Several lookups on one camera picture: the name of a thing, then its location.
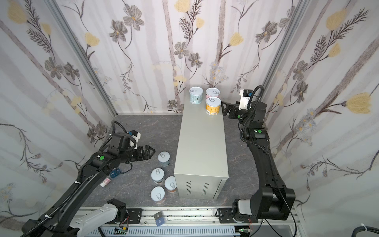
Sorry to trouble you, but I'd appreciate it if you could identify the white slotted cable duct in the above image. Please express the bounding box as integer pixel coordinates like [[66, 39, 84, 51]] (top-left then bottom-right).
[[101, 226, 241, 237]]

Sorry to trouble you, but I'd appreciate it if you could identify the black corrugated cable corner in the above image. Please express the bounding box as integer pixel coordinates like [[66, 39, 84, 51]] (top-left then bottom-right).
[[351, 223, 379, 237]]

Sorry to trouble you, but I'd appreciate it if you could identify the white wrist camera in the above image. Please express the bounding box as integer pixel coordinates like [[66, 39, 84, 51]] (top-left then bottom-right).
[[239, 89, 253, 110], [128, 130, 141, 149]]

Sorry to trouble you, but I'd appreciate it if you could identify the grey metal cabinet counter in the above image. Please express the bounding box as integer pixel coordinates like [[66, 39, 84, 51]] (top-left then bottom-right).
[[174, 92, 229, 199]]

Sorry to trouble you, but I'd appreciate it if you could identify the teal can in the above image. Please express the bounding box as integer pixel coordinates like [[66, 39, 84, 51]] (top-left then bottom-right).
[[158, 151, 170, 167], [151, 168, 164, 184]]

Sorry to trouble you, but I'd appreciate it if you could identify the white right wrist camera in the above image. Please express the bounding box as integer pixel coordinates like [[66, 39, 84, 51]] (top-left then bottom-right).
[[239, 89, 253, 110]]

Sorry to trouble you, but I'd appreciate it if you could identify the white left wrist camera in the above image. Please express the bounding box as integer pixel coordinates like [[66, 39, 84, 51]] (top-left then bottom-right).
[[128, 130, 141, 149]]

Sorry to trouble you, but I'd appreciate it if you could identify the small blue grey module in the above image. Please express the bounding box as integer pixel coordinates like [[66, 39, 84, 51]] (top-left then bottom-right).
[[154, 211, 165, 227]]

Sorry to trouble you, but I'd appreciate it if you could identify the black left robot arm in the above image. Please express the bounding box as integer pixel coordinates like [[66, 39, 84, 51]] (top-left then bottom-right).
[[22, 120, 156, 237]]

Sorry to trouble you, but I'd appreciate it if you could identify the orange can by cabinet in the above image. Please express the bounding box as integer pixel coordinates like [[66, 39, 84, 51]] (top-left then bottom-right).
[[164, 176, 177, 193]]

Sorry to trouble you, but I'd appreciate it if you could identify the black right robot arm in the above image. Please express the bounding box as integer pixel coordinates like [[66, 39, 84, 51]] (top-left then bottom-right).
[[217, 86, 296, 223]]

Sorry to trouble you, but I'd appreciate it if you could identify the pink labelled can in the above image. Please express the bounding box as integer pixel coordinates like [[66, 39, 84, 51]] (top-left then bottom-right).
[[206, 87, 220, 99]]

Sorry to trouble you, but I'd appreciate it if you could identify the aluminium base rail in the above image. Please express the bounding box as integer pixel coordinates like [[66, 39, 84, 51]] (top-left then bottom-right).
[[56, 205, 306, 237]]

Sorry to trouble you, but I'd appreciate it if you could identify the small blue box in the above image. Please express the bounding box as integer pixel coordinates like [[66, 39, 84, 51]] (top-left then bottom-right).
[[109, 167, 122, 179]]

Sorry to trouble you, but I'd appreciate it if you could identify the small pink white bottle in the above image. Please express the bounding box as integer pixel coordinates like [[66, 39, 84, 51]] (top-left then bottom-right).
[[100, 177, 111, 188]]

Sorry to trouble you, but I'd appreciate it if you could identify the pink can front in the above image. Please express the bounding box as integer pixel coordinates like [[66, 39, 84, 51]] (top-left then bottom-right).
[[151, 186, 166, 203]]

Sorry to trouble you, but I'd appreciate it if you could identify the yellow labelled can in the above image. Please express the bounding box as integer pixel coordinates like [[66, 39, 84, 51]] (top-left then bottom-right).
[[206, 97, 221, 116]]

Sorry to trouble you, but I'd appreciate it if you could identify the light blue labelled can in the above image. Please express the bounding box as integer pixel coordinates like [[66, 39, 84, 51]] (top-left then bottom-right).
[[189, 87, 203, 105]]

